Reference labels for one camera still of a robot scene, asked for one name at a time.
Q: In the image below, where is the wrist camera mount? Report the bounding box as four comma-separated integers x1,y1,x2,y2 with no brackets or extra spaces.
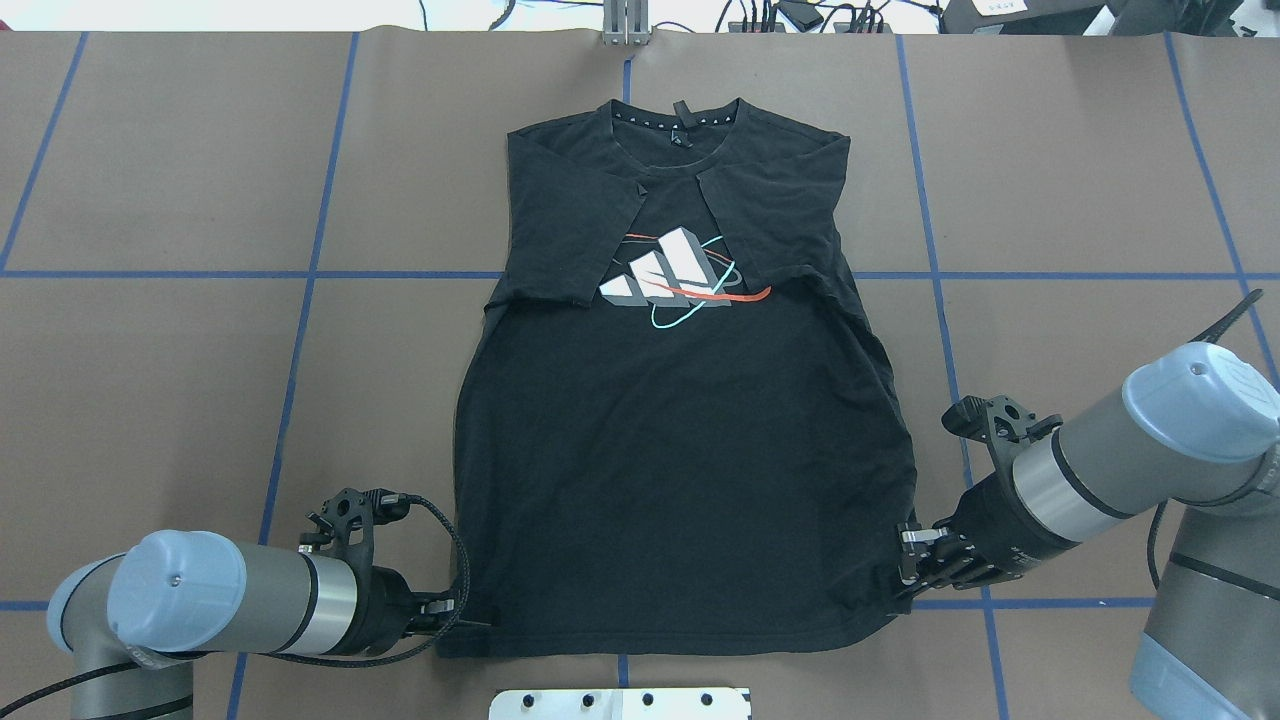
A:
940,395,1064,474
297,488,410,566

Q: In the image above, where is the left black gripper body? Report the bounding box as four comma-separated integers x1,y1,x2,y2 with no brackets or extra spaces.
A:
351,566,419,656

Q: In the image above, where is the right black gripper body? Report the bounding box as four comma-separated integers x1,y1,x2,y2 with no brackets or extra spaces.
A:
931,471,1079,591

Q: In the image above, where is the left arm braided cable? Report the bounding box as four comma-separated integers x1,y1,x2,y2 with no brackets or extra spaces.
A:
0,489,474,720

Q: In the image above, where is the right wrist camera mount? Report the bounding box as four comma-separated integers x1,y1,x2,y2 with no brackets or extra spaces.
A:
940,395,1064,474

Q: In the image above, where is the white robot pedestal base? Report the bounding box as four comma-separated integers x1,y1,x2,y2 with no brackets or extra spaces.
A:
488,687,754,719

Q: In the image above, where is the black t-shirt with logo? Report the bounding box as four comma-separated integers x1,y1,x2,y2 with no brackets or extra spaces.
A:
438,99,916,659

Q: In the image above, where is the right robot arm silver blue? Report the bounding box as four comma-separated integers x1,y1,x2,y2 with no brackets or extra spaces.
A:
896,340,1279,719

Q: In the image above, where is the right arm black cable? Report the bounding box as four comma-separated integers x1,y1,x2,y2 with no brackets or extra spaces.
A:
1146,290,1266,591

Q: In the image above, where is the black box with label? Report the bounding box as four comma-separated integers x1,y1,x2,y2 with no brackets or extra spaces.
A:
938,1,1107,36

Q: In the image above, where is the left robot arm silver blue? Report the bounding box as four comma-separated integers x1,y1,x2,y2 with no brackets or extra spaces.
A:
46,530,465,719

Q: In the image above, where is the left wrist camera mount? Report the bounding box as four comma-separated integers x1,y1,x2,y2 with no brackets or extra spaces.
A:
297,488,410,566

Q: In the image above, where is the aluminium frame post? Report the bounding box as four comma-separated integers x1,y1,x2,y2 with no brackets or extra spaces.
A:
602,0,652,47

